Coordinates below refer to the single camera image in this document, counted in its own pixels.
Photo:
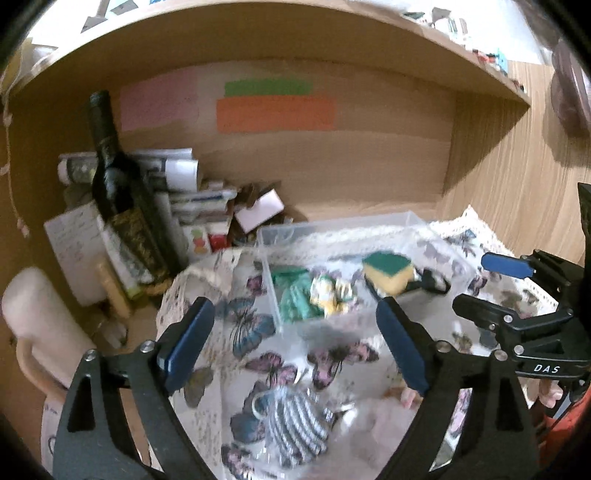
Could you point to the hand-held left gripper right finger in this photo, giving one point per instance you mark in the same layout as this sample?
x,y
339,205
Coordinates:
x,y
402,348

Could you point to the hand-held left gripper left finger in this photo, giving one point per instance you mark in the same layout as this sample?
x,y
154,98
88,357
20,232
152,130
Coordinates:
x,y
184,350

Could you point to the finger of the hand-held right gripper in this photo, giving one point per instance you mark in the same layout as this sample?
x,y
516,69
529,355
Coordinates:
x,y
489,315
503,266

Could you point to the clear plastic storage box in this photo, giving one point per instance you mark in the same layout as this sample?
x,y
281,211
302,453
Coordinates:
x,y
300,321

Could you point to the black white striped knitted pouch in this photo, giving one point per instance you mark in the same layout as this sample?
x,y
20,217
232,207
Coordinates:
x,y
295,427

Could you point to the person's right hand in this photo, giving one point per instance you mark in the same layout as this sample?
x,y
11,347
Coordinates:
x,y
549,394

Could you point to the red cloth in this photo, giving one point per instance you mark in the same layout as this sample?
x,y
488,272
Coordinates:
x,y
570,424

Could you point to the yellow green sponge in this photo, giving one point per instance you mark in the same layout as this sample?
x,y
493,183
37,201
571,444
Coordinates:
x,y
390,274

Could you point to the butterfly printed tablecloth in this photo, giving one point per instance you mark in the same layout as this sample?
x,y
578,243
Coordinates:
x,y
258,332

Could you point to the yellow white cloth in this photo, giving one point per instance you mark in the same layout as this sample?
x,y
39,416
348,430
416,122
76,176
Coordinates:
x,y
330,293

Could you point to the fruit print carton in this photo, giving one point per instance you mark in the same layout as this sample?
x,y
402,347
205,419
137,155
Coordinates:
x,y
198,241

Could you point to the red white small box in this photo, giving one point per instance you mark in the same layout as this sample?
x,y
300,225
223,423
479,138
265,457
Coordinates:
x,y
218,240

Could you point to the green cloth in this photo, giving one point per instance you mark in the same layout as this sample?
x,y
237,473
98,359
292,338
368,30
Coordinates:
x,y
293,295

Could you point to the white mug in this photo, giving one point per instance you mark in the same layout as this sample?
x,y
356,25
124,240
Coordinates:
x,y
41,323

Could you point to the white card box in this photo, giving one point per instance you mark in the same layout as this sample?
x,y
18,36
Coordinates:
x,y
258,212

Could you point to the white notepad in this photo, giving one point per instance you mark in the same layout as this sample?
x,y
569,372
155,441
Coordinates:
x,y
69,240

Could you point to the stack of papers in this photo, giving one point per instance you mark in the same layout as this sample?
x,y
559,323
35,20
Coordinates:
x,y
180,175

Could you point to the dark wine bottle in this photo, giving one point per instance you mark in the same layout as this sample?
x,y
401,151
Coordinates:
x,y
117,184

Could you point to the wooden shelf cabinet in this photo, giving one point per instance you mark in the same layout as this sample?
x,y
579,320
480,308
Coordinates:
x,y
351,170

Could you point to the brown round object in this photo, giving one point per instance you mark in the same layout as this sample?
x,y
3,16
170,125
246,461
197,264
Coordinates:
x,y
570,92

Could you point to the row of small shelf items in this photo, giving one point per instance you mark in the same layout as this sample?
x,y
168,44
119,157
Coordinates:
x,y
466,32

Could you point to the pink paper sheet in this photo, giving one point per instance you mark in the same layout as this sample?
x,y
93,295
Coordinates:
x,y
157,101

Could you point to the orange paper strip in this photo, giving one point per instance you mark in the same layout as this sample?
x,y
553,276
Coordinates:
x,y
277,115

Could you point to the green paper strip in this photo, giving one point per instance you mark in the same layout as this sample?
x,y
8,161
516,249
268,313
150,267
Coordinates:
x,y
268,87

